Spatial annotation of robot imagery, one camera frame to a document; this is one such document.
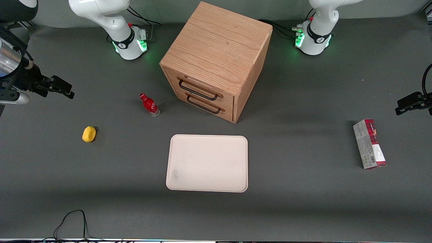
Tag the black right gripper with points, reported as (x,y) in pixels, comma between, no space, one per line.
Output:
(29,80)

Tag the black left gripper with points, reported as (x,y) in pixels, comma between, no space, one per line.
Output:
(415,101)

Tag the red coke bottle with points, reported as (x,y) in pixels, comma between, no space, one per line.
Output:
(149,104)

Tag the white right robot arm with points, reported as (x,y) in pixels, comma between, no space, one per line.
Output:
(101,15)

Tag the beige plastic tray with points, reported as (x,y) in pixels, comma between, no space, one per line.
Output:
(207,163)

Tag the yellow lemon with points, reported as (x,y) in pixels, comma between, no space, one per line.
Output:
(89,134)

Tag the grey and red carton box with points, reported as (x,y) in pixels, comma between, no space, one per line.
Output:
(369,143)

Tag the wooden drawer cabinet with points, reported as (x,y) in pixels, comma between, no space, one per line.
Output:
(219,44)

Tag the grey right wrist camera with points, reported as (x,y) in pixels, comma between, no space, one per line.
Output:
(13,98)

